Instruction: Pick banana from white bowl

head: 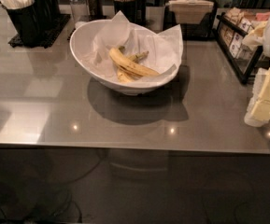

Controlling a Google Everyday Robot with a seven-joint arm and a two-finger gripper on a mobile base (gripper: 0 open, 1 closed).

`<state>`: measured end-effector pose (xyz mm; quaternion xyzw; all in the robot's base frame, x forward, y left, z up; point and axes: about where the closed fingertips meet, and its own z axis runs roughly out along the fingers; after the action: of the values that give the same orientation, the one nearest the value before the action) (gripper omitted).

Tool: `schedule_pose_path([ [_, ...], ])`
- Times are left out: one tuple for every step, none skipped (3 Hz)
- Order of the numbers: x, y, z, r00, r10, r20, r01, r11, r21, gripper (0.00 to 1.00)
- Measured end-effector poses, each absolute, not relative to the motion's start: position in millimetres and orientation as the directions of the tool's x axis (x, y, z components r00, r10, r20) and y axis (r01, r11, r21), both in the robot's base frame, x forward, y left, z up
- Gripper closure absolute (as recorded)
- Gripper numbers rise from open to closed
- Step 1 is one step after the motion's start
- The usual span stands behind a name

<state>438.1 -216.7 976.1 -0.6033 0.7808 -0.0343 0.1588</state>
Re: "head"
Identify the rear yellow banana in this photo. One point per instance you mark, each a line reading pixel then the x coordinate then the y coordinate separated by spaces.
pixel 126 76

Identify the yellow banana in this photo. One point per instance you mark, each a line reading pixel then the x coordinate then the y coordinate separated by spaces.
pixel 126 76
pixel 119 59

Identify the salt shaker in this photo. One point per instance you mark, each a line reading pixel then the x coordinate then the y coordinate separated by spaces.
pixel 79 10

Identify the rear black cutlery cup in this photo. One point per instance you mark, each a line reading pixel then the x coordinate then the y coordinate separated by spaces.
pixel 47 12

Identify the black cup of wooden stirrers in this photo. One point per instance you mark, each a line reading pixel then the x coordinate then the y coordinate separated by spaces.
pixel 129 3

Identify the white paper liner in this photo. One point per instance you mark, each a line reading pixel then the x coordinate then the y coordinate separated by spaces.
pixel 165 50

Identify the black wire sachet rack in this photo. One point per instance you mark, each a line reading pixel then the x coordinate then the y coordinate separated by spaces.
pixel 233 26

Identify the front black cutlery cup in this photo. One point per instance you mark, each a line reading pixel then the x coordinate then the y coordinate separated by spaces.
pixel 22 13

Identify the white ceramic bowl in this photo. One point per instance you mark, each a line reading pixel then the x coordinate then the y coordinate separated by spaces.
pixel 80 43

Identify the pepper shaker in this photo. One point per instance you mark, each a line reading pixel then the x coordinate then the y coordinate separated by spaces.
pixel 95 8

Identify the front yellow banana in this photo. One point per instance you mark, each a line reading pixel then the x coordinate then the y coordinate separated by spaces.
pixel 119 59

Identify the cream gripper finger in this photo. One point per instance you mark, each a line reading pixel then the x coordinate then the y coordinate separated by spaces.
pixel 254 38
pixel 258 111

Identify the black cutlery cup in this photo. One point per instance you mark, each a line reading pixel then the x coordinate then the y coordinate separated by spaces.
pixel 47 12
pixel 22 13

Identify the black napkin holder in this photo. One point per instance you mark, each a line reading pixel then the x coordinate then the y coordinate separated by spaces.
pixel 195 17

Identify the black woven mat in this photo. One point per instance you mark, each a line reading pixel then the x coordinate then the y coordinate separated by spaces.
pixel 49 36

